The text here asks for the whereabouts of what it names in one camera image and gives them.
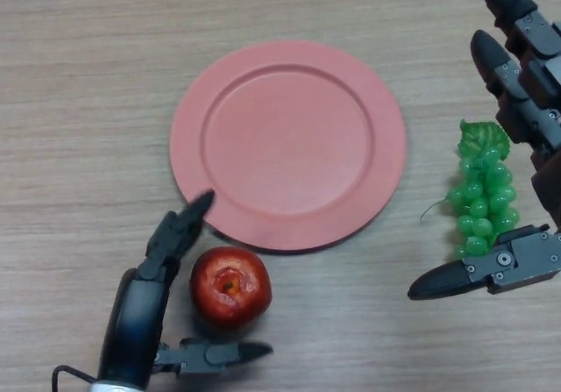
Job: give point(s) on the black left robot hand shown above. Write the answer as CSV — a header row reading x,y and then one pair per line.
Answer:
x,y
131,322

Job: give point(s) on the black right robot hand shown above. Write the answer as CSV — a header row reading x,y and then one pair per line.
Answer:
x,y
532,98

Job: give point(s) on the red apple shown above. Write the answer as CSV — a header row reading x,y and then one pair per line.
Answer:
x,y
230,289

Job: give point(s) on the pink round plate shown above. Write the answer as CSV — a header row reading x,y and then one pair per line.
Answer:
x,y
289,146

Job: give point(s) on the green grape bunch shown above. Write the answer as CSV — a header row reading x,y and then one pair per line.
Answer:
x,y
484,203

